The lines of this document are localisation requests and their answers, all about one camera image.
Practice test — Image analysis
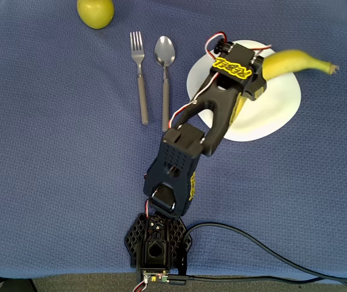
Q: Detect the fork with beige handle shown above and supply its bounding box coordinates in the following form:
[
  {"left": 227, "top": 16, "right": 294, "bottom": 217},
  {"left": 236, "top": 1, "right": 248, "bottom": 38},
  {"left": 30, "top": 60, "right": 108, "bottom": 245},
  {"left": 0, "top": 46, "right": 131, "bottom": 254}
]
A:
[{"left": 129, "top": 31, "right": 149, "bottom": 125}]

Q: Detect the thick black power cable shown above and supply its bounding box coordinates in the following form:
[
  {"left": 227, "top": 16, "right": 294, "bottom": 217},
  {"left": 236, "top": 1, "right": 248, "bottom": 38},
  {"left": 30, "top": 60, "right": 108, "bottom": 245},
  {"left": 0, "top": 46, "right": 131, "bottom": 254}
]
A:
[{"left": 185, "top": 222, "right": 347, "bottom": 292}]

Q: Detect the green apple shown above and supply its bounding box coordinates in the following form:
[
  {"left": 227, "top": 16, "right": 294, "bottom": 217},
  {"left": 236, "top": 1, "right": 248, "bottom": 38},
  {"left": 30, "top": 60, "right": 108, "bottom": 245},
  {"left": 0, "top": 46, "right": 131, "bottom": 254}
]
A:
[{"left": 76, "top": 0, "right": 115, "bottom": 30}]

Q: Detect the yellow banana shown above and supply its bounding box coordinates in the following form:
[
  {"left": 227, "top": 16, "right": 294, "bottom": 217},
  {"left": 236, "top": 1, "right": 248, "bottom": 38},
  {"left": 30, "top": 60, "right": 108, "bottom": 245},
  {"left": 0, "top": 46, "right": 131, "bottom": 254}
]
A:
[{"left": 230, "top": 49, "right": 340, "bottom": 127}]

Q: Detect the white plate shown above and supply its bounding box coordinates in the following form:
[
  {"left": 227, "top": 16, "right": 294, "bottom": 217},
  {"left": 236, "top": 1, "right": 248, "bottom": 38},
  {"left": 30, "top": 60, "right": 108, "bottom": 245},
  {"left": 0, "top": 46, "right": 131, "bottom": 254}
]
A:
[{"left": 186, "top": 40, "right": 302, "bottom": 142}]

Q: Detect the spoon with beige handle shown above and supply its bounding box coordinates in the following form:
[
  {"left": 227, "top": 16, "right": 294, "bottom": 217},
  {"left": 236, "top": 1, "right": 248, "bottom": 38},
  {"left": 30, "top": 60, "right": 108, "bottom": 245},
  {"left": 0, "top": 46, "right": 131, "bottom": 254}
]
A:
[{"left": 153, "top": 35, "right": 176, "bottom": 133}]

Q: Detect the white servo cable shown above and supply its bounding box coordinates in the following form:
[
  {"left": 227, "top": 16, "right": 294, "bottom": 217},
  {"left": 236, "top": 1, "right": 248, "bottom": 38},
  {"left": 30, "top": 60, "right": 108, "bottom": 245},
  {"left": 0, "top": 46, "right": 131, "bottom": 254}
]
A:
[{"left": 168, "top": 31, "right": 229, "bottom": 128}]

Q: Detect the blue woven tablecloth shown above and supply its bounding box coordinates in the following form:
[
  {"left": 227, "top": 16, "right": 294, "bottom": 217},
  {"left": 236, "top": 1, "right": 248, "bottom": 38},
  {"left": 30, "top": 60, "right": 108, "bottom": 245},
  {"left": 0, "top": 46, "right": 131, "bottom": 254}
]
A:
[{"left": 0, "top": 0, "right": 347, "bottom": 279}]

